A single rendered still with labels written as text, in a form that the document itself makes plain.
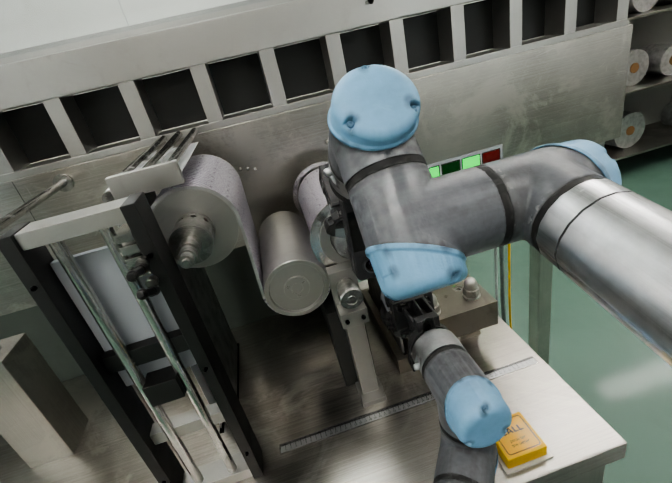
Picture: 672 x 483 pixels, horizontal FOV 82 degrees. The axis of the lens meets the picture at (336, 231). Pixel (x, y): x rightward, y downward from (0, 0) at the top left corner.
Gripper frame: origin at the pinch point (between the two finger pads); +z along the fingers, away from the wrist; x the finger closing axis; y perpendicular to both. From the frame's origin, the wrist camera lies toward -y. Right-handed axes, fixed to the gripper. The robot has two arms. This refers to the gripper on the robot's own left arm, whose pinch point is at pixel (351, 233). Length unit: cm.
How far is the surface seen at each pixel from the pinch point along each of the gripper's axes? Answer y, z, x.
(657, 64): 111, 201, -320
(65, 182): 34, 19, 54
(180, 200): 12.2, -3.6, 24.9
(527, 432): -39.2, 7.3, -18.6
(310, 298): -7.1, 11.9, 9.6
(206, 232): 5.2, -5.4, 21.7
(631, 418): -81, 101, -99
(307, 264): -1.6, 6.6, 8.4
